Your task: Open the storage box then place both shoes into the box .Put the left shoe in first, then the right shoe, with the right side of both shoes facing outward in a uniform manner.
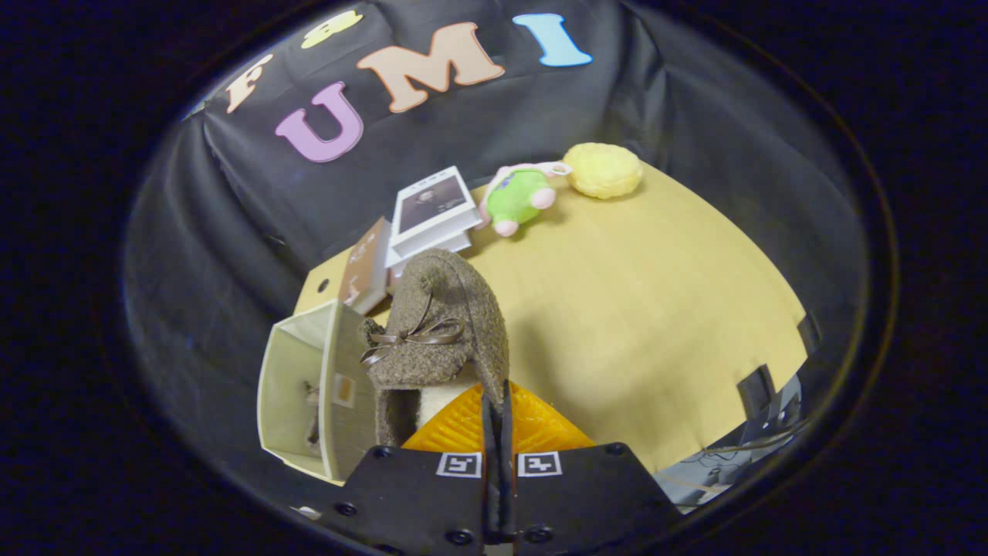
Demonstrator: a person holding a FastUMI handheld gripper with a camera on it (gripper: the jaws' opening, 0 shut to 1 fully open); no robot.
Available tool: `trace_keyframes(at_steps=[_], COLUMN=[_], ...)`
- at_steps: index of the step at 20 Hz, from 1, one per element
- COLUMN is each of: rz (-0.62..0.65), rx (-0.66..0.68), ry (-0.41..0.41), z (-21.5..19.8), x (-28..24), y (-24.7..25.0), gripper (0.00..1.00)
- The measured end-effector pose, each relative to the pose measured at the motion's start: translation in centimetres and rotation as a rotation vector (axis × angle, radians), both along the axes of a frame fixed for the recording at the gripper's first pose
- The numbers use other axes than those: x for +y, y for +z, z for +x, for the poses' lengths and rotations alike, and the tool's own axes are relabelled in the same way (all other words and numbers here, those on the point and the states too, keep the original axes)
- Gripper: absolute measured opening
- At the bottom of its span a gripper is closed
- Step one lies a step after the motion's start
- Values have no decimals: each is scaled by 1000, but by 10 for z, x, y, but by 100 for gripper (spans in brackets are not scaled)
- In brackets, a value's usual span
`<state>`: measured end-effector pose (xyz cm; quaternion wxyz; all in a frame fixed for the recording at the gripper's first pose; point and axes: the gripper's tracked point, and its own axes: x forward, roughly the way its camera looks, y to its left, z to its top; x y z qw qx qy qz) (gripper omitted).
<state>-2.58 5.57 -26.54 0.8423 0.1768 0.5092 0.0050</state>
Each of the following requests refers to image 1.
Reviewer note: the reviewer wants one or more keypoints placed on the brown fuzzy shoe with bow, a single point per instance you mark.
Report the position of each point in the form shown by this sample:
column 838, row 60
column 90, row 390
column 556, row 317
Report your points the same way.
column 448, row 309
column 312, row 421

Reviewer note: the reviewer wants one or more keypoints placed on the green and pink plush toy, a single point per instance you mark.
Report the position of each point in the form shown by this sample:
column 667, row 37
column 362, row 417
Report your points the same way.
column 517, row 199

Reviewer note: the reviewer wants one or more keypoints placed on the brown book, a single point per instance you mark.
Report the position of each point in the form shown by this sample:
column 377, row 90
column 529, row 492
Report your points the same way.
column 363, row 266

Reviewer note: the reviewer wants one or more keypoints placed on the plain white book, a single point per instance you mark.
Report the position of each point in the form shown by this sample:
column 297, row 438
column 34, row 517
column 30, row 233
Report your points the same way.
column 401, row 261

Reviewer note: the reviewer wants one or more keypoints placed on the white book with portrait cover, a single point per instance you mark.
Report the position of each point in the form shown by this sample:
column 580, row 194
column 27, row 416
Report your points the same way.
column 431, row 205

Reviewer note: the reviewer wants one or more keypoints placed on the grey fabric storage box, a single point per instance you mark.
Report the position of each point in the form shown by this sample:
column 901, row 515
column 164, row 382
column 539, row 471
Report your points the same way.
column 289, row 386

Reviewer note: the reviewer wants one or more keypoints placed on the yellow fluffy plush ball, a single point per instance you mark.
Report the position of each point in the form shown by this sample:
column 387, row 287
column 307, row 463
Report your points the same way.
column 602, row 171

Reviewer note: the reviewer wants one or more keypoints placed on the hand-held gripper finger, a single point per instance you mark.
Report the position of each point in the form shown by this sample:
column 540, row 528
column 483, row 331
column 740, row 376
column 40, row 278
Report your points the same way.
column 491, row 479
column 507, row 479

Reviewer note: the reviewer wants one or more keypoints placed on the black table bracket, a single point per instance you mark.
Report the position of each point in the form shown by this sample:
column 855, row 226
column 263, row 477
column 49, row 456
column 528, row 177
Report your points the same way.
column 809, row 333
column 758, row 390

